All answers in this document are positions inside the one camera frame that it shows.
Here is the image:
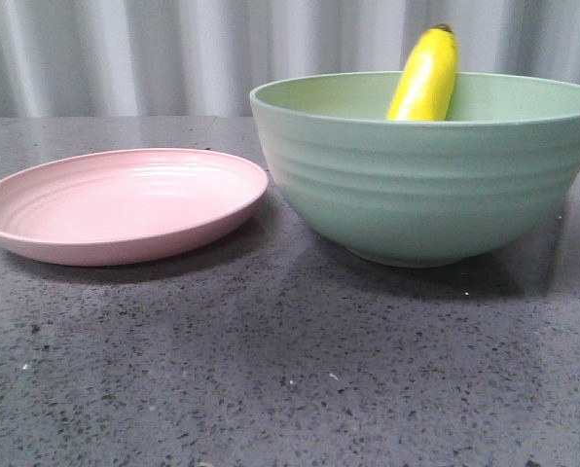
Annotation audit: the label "pink plate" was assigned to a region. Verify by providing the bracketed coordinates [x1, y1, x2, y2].
[0, 148, 269, 267]

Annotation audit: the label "green ribbed bowl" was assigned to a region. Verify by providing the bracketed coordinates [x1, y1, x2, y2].
[250, 72, 580, 268]

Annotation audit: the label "yellow banana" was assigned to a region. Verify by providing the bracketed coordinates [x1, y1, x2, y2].
[386, 23, 458, 121]

